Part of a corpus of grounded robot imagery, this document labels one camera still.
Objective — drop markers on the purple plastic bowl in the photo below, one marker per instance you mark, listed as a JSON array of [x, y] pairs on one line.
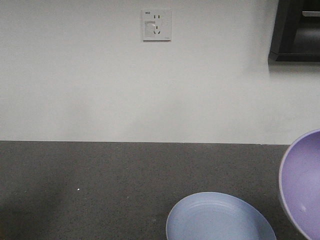
[[299, 184]]

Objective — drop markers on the light blue plastic plate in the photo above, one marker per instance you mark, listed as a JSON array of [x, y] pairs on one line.
[[216, 216]]

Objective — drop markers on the white wall power socket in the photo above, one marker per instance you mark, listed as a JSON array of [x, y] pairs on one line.
[[156, 25]]

